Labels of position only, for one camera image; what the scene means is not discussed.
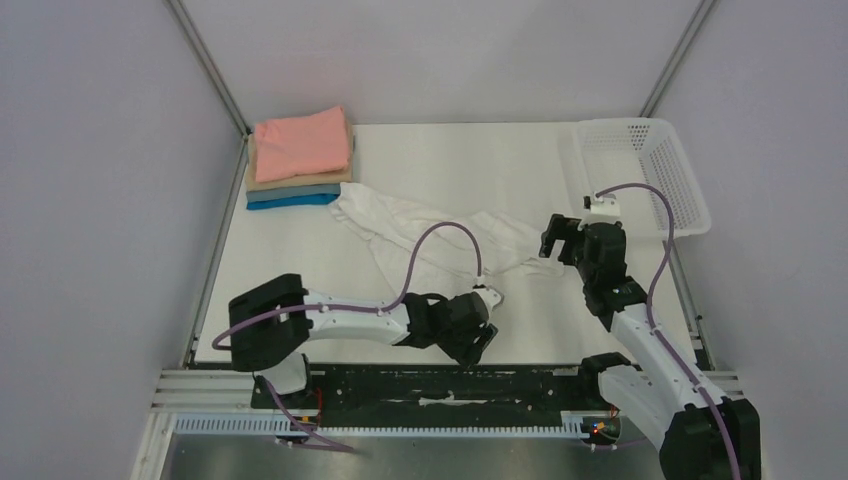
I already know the folded beige t shirt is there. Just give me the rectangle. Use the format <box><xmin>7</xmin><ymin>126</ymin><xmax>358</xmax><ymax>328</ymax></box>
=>
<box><xmin>244</xmin><ymin>127</ymin><xmax>354</xmax><ymax>192</ymax></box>

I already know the right aluminium frame post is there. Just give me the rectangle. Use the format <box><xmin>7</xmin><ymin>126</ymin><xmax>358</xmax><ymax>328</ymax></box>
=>
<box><xmin>639</xmin><ymin>0</ymin><xmax>719</xmax><ymax>118</ymax></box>

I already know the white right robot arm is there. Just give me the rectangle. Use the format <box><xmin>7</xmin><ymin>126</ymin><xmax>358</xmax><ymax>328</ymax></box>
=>
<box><xmin>539</xmin><ymin>214</ymin><xmax>762</xmax><ymax>479</ymax></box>

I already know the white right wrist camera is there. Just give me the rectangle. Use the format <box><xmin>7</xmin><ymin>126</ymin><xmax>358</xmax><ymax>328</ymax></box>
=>
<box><xmin>579</xmin><ymin>195</ymin><xmax>621</xmax><ymax>229</ymax></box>

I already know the white t shirt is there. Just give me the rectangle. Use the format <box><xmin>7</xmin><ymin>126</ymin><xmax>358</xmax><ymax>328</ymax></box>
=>
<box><xmin>329</xmin><ymin>183</ymin><xmax>563</xmax><ymax>283</ymax></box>

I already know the folded pink t shirt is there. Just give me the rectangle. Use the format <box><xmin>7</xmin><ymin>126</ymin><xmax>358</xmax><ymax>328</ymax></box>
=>
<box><xmin>253</xmin><ymin>105</ymin><xmax>352</xmax><ymax>183</ymax></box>

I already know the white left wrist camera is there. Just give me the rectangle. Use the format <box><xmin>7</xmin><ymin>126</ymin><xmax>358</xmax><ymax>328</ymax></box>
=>
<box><xmin>472</xmin><ymin>285</ymin><xmax>504</xmax><ymax>313</ymax></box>

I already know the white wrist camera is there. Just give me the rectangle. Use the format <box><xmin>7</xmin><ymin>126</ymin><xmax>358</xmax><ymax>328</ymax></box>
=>
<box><xmin>579</xmin><ymin>195</ymin><xmax>621</xmax><ymax>229</ymax></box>
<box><xmin>472</xmin><ymin>285</ymin><xmax>504</xmax><ymax>313</ymax></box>

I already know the white perforated plastic basket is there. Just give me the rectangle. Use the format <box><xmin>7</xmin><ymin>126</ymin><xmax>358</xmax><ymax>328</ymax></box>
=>
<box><xmin>563</xmin><ymin>118</ymin><xmax>712</xmax><ymax>239</ymax></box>

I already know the aluminium frame post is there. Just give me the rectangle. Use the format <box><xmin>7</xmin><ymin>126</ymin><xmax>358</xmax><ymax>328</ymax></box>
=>
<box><xmin>163</xmin><ymin>0</ymin><xmax>251</xmax><ymax>138</ymax></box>
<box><xmin>639</xmin><ymin>0</ymin><xmax>719</xmax><ymax>118</ymax></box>

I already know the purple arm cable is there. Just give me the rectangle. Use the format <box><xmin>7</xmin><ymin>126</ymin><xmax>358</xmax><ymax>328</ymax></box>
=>
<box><xmin>592</xmin><ymin>182</ymin><xmax>743</xmax><ymax>480</ymax></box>
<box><xmin>211</xmin><ymin>221</ymin><xmax>484</xmax><ymax>454</ymax></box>

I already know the white slotted cable duct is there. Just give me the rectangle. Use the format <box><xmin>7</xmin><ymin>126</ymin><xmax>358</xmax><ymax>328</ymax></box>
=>
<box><xmin>173</xmin><ymin>413</ymin><xmax>589</xmax><ymax>440</ymax></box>

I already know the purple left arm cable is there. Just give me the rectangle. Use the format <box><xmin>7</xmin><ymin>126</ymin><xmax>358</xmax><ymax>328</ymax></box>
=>
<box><xmin>211</xmin><ymin>221</ymin><xmax>484</xmax><ymax>454</ymax></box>

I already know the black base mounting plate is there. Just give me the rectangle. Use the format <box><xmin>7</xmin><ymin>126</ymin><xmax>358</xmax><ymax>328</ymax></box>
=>
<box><xmin>280</xmin><ymin>363</ymin><xmax>613</xmax><ymax>428</ymax></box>

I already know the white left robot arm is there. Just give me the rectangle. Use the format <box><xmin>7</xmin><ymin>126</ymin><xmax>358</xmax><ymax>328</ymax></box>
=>
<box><xmin>212</xmin><ymin>274</ymin><xmax>503</xmax><ymax>409</ymax></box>

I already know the folded grey-blue t shirt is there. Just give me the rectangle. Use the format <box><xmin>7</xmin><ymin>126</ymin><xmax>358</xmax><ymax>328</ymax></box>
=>
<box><xmin>246</xmin><ymin>183</ymin><xmax>341</xmax><ymax>202</ymax></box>

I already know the folded bright blue t shirt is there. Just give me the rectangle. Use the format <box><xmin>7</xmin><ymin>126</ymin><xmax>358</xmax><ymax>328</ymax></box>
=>
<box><xmin>246</xmin><ymin>193</ymin><xmax>339</xmax><ymax>211</ymax></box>

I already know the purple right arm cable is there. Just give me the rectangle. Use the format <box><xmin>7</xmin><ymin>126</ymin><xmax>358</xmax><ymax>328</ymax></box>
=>
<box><xmin>592</xmin><ymin>182</ymin><xmax>743</xmax><ymax>480</ymax></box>

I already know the left aluminium frame post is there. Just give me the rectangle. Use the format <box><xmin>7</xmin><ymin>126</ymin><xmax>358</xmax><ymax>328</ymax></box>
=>
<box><xmin>163</xmin><ymin>0</ymin><xmax>251</xmax><ymax>138</ymax></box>

